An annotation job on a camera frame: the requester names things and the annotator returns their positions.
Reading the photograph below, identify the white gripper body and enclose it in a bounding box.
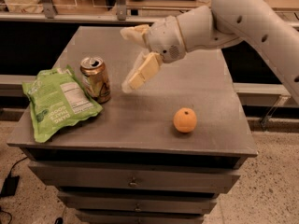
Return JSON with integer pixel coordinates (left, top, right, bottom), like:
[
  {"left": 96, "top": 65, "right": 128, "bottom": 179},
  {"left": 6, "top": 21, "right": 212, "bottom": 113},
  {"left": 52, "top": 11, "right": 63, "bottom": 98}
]
[{"left": 145, "top": 16, "right": 186, "bottom": 63}]

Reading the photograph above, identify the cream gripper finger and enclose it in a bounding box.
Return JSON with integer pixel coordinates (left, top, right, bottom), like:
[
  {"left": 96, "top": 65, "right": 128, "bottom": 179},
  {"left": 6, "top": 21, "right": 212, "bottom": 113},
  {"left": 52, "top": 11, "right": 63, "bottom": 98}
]
[
  {"left": 121, "top": 51, "right": 163, "bottom": 93},
  {"left": 121, "top": 24, "right": 150, "bottom": 49}
]

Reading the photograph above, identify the orange soda can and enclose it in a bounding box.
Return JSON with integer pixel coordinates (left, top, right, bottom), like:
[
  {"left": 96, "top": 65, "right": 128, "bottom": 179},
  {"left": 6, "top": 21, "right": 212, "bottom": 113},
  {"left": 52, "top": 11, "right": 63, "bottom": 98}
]
[{"left": 80, "top": 57, "right": 111, "bottom": 104}]

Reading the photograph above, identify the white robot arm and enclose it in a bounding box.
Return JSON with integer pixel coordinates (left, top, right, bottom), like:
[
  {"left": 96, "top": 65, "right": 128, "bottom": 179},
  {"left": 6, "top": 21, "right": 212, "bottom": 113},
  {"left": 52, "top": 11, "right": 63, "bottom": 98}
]
[{"left": 121, "top": 0, "right": 299, "bottom": 103}]

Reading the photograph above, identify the green rice chip bag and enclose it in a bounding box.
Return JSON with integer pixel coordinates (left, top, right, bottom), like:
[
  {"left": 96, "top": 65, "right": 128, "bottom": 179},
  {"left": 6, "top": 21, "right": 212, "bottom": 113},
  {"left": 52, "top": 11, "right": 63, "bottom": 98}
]
[{"left": 22, "top": 66, "right": 103, "bottom": 143}]

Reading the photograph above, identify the orange fruit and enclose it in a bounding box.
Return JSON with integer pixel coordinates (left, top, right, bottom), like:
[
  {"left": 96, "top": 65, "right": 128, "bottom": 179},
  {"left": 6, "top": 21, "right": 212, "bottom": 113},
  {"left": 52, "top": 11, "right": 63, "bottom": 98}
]
[{"left": 173, "top": 107, "right": 197, "bottom": 133}]

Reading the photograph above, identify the grey drawer cabinet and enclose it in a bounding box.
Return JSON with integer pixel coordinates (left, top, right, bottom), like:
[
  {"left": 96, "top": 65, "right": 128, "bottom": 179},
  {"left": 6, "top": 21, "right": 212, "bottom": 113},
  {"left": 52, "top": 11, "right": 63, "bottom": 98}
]
[{"left": 7, "top": 27, "right": 257, "bottom": 224}]

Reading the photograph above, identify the black power adapter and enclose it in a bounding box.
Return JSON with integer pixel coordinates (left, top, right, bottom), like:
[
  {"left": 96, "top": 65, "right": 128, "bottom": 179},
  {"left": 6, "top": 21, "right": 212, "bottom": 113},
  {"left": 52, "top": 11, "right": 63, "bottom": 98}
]
[{"left": 0, "top": 175, "right": 20, "bottom": 197}]

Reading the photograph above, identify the metal railing frame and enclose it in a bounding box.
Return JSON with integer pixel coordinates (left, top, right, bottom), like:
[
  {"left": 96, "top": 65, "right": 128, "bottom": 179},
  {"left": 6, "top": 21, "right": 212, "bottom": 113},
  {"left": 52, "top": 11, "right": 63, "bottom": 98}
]
[{"left": 0, "top": 0, "right": 299, "bottom": 30}]

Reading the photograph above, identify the black floor cable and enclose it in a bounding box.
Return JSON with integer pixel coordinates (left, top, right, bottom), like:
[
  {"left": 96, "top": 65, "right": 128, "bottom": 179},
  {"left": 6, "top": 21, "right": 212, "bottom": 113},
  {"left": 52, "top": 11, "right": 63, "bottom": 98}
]
[{"left": 7, "top": 156, "right": 29, "bottom": 177}]

